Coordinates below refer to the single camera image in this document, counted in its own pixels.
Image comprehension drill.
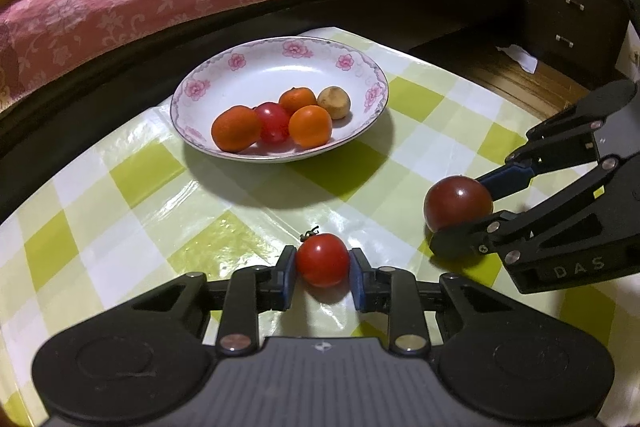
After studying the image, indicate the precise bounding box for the oval red cherry tomato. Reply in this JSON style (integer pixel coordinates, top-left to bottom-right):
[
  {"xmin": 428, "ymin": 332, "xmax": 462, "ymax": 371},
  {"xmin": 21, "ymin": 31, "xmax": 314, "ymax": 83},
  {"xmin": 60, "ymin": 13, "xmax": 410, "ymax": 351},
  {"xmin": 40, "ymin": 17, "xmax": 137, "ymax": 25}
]
[{"xmin": 253, "ymin": 102, "xmax": 292, "ymax": 144}]

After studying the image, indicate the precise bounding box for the dark bedside cabinet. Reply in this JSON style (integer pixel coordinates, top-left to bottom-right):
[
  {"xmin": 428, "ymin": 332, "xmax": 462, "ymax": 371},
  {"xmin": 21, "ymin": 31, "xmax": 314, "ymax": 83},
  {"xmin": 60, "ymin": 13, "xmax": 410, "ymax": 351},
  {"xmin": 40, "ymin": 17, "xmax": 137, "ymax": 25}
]
[{"xmin": 522, "ymin": 0, "xmax": 631, "ymax": 90}]

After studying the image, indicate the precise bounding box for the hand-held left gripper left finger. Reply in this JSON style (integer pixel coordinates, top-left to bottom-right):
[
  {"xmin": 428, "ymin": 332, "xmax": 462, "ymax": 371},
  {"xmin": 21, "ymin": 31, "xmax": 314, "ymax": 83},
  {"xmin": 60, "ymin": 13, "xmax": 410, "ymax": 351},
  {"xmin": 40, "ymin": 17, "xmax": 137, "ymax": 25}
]
[{"xmin": 127, "ymin": 246, "xmax": 298, "ymax": 356}]

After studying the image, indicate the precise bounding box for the green checked tablecloth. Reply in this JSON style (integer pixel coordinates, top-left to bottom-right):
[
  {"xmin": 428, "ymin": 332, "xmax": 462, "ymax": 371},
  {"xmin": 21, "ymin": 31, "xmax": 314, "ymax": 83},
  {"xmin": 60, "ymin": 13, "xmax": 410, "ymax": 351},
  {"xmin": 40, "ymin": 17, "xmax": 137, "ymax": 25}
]
[{"xmin": 0, "ymin": 26, "xmax": 640, "ymax": 427}]

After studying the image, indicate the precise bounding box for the white floral-rimmed plate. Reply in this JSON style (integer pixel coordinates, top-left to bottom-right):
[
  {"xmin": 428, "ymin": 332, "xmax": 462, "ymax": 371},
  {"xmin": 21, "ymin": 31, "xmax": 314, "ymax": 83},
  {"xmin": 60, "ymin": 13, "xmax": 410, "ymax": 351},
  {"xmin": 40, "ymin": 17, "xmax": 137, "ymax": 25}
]
[{"xmin": 170, "ymin": 36, "xmax": 390, "ymax": 164}]

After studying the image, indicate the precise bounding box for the large dark red tomato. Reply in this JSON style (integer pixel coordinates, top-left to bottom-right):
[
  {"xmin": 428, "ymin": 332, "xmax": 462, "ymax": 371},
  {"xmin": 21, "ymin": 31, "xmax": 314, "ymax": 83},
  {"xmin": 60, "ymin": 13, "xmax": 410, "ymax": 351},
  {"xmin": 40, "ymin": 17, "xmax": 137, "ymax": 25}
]
[{"xmin": 423, "ymin": 175, "xmax": 494, "ymax": 233}]

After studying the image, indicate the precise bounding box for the large brown longan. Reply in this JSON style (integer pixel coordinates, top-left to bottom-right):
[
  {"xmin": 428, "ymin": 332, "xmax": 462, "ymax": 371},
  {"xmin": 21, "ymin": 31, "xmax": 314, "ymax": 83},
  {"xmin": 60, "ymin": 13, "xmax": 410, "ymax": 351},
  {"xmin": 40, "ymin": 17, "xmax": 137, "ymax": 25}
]
[{"xmin": 317, "ymin": 87, "xmax": 351, "ymax": 120}]

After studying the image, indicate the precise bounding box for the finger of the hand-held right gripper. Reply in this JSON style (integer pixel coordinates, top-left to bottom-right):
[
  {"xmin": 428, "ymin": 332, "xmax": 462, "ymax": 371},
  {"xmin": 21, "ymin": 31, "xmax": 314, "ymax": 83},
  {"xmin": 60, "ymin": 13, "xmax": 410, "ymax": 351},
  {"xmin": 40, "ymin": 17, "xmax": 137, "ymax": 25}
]
[
  {"xmin": 475, "ymin": 79, "xmax": 638, "ymax": 204},
  {"xmin": 429, "ymin": 155, "xmax": 623, "ymax": 268}
]

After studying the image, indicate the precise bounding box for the small orange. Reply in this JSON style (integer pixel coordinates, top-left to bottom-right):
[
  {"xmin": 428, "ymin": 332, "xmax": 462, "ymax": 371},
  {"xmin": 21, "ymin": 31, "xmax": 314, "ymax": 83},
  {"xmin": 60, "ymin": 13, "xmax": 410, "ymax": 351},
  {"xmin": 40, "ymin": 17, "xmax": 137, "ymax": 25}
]
[
  {"xmin": 278, "ymin": 87, "xmax": 318, "ymax": 116},
  {"xmin": 288, "ymin": 105, "xmax": 333, "ymax": 146},
  {"xmin": 211, "ymin": 105, "xmax": 262, "ymax": 153}
]

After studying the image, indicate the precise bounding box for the red tomato with stem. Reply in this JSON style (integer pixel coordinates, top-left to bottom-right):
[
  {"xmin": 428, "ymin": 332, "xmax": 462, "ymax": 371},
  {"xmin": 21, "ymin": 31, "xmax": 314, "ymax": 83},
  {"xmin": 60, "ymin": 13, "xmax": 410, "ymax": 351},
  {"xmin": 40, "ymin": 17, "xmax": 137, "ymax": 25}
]
[{"xmin": 295, "ymin": 227, "xmax": 351, "ymax": 288}]

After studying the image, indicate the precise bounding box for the white paper scrap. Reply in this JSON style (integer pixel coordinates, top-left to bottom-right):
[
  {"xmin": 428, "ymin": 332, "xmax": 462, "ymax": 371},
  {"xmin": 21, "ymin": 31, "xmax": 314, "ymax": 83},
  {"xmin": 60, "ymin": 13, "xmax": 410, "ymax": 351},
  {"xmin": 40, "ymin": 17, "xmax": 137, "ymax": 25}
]
[{"xmin": 496, "ymin": 44, "xmax": 540, "ymax": 74}]

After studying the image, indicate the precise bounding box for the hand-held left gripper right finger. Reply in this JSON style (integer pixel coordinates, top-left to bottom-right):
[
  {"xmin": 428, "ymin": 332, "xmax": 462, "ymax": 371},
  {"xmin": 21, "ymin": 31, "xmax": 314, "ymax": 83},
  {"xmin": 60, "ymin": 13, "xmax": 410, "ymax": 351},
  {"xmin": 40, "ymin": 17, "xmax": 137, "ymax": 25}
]
[{"xmin": 349, "ymin": 248, "xmax": 521, "ymax": 355}]

